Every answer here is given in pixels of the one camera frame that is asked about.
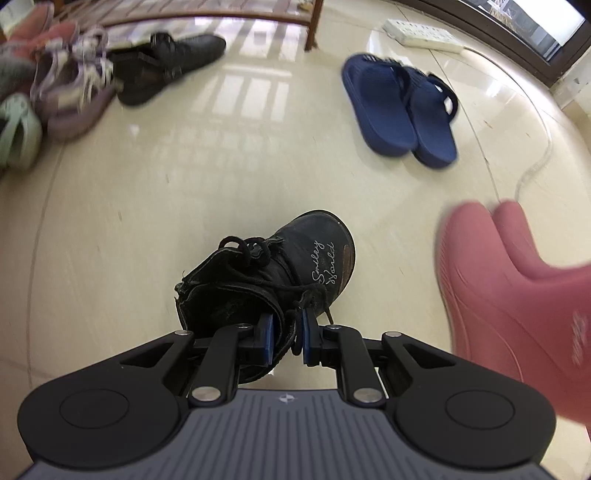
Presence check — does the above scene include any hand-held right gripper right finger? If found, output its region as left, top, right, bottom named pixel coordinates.
left=301, top=310, right=455, bottom=407

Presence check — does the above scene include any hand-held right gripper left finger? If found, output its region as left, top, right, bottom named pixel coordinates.
left=121, top=314, right=280, bottom=407

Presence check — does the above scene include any black leather shoe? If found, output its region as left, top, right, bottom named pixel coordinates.
left=174, top=210, right=355, bottom=384
left=108, top=32, right=227, bottom=106

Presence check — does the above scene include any pink rubber slipper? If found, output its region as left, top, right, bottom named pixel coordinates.
left=436, top=200, right=591, bottom=425
left=492, top=199, right=591, bottom=278

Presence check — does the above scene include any blue cartoon slide slipper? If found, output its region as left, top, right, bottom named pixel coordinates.
left=342, top=53, right=416, bottom=157
left=406, top=65, right=460, bottom=169

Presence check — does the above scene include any purple sneaker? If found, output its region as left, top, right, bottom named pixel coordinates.
left=30, top=28, right=109, bottom=116
left=46, top=60, right=118, bottom=141

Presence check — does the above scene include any wooden shoe rack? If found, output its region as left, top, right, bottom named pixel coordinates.
left=55, top=0, right=324, bottom=51

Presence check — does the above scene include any green clog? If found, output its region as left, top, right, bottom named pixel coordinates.
left=0, top=92, right=43, bottom=172

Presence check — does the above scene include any pink fur-lined slipper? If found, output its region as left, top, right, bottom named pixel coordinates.
left=9, top=1, right=55, bottom=42
left=0, top=21, right=79, bottom=100

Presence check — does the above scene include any white power strip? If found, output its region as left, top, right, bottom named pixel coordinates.
left=382, top=18, right=465, bottom=54

